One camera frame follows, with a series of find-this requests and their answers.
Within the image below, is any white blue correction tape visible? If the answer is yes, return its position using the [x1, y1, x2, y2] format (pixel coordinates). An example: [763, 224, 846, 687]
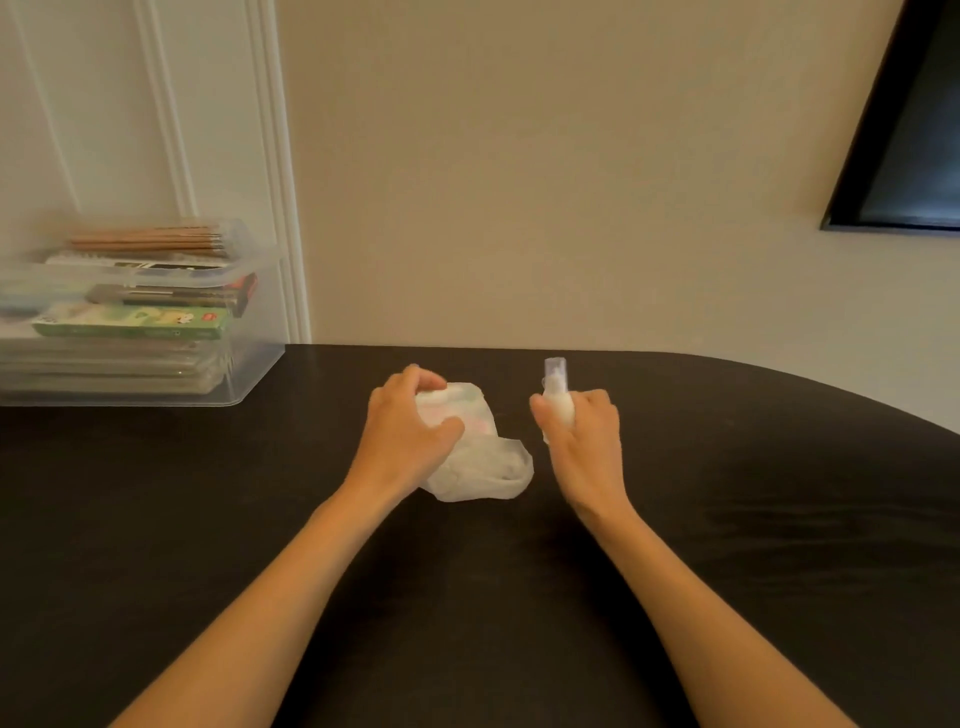
[541, 357, 577, 445]

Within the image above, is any clear plastic storage bin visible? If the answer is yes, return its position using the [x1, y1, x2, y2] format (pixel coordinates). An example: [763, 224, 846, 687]
[0, 217, 288, 409]

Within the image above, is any black wall television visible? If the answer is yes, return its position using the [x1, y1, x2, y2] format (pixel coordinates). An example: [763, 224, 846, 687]
[821, 0, 960, 235]

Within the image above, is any person's right forearm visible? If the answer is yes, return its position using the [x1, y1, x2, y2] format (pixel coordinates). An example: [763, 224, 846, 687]
[584, 502, 856, 728]

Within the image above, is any person's left forearm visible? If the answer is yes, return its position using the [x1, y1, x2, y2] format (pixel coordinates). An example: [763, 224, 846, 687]
[112, 487, 391, 728]

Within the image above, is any person's right hand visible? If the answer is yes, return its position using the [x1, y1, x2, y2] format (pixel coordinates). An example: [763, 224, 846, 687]
[529, 388, 633, 523]

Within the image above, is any translucent plastic sheet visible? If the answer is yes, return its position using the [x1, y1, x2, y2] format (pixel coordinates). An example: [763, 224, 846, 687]
[414, 382, 535, 504]

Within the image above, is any person's left hand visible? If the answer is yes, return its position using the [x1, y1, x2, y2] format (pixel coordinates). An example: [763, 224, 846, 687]
[343, 364, 466, 511]

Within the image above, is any bundle of wooden pencils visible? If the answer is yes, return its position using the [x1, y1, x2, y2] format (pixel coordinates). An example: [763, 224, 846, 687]
[67, 226, 228, 259]

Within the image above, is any green pencil box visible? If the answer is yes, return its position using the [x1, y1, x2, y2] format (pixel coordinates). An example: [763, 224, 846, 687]
[31, 301, 232, 341]

